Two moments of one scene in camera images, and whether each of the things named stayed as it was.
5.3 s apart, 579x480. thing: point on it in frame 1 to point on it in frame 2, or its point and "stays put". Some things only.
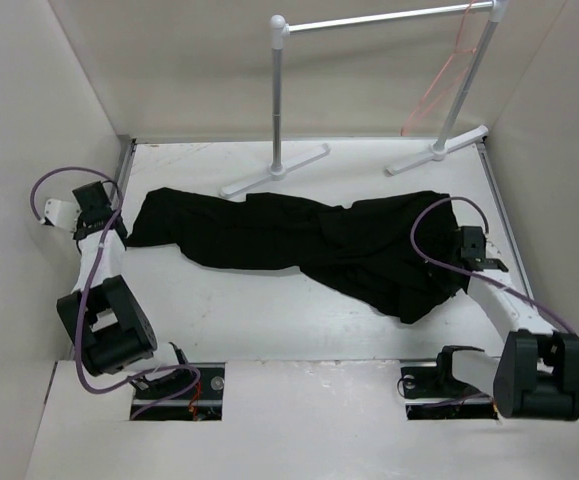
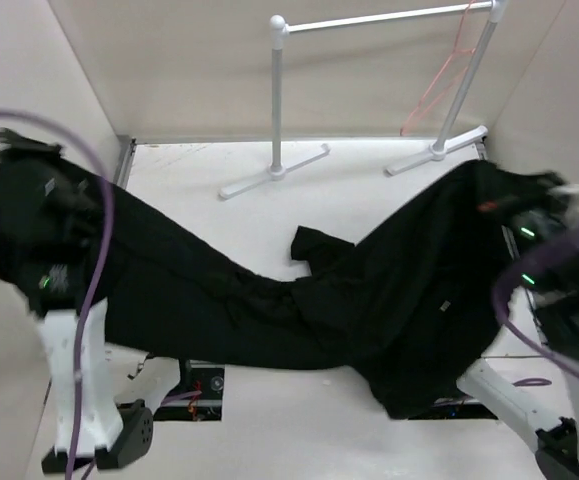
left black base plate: (203, 403) stays put
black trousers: (394, 253) to (404, 308)
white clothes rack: (279, 29) stays put
